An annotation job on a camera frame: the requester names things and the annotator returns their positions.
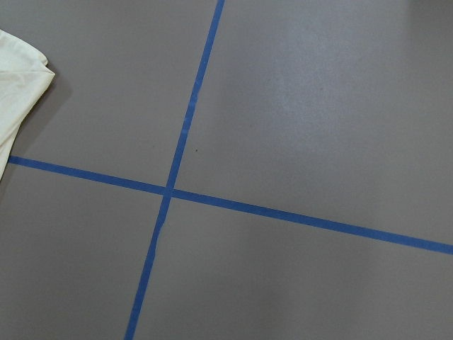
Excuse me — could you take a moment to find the beige long-sleeve printed shirt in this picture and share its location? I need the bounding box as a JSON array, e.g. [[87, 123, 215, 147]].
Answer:
[[1, 31, 55, 173]]

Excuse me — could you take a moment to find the brown table mat with blue grid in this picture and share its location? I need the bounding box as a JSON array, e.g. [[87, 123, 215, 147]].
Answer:
[[1, 1, 452, 339]]

